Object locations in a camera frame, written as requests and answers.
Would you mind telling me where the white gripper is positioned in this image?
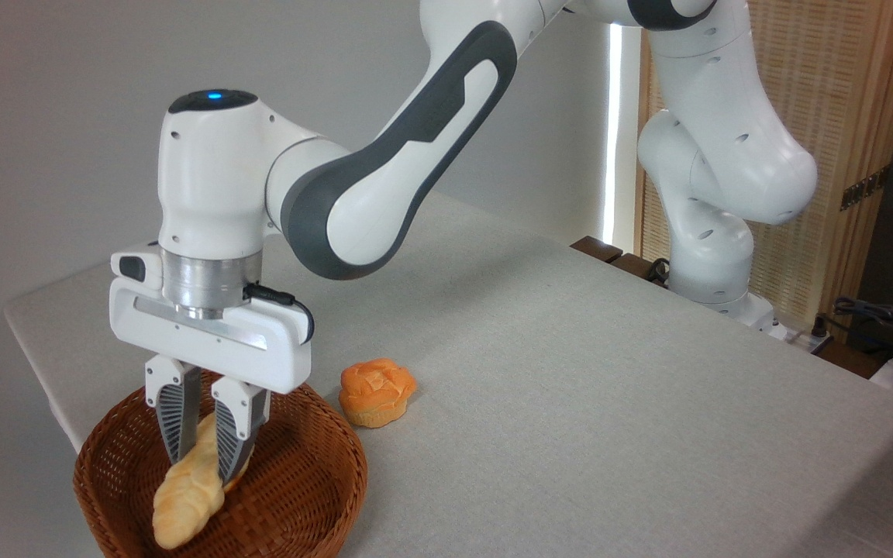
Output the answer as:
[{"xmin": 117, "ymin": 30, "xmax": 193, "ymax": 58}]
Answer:
[{"xmin": 109, "ymin": 240, "xmax": 313, "ymax": 485}]

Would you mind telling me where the long pale bread loaf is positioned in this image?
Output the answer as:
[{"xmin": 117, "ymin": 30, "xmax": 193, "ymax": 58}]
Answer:
[{"xmin": 152, "ymin": 412, "xmax": 253, "ymax": 551}]

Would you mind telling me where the orange round bread bun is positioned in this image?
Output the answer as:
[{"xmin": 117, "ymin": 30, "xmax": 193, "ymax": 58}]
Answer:
[{"xmin": 338, "ymin": 358, "xmax": 419, "ymax": 429}]

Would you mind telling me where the brown wicker basket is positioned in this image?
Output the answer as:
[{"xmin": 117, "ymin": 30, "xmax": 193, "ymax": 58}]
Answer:
[{"xmin": 73, "ymin": 370, "xmax": 369, "ymax": 558}]

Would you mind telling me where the grey tablecloth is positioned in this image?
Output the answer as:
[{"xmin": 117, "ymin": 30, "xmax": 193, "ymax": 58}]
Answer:
[{"xmin": 3, "ymin": 192, "xmax": 893, "ymax": 558}]

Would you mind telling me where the dark wooden block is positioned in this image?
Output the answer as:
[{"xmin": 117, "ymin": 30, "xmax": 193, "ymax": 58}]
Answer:
[
  {"xmin": 609, "ymin": 252, "xmax": 668, "ymax": 288},
  {"xmin": 571, "ymin": 236, "xmax": 624, "ymax": 264}
]

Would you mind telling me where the metal screen hinge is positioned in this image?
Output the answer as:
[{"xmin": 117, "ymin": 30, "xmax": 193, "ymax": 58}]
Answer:
[{"xmin": 840, "ymin": 167, "xmax": 889, "ymax": 212}]

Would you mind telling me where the bamboo folding screen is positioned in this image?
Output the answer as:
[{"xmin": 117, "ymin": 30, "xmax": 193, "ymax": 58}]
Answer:
[{"xmin": 634, "ymin": 0, "xmax": 893, "ymax": 334}]

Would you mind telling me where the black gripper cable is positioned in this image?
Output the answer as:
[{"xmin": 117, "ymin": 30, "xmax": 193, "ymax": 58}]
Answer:
[{"xmin": 243, "ymin": 284, "xmax": 315, "ymax": 346}]

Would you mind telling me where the black cable bundle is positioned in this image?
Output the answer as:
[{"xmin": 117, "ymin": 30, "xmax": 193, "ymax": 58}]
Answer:
[{"xmin": 833, "ymin": 297, "xmax": 893, "ymax": 365}]

